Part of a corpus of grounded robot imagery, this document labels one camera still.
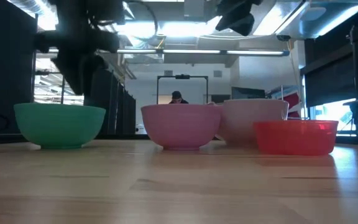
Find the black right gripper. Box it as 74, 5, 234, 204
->
215, 0, 264, 37

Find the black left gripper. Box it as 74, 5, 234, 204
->
34, 29, 121, 96

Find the teal plastic bowl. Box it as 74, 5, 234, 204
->
13, 103, 106, 149

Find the pink plastic bowl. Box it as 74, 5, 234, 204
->
140, 104, 222, 151

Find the long ceiling light strip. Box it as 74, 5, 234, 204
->
48, 48, 290, 57

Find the dark computer monitor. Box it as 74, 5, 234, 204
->
231, 86, 266, 100

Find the dark blue folding partition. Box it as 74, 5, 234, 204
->
0, 0, 136, 136

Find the white plastic bowl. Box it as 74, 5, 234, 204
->
216, 98, 290, 147

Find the red and white sign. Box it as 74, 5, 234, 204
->
266, 85, 301, 119

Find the person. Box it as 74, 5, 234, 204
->
168, 90, 190, 105

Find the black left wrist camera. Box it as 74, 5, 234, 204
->
87, 0, 127, 26

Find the black background rig frame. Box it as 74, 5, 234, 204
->
156, 74, 209, 105

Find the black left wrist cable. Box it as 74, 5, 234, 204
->
122, 0, 159, 41

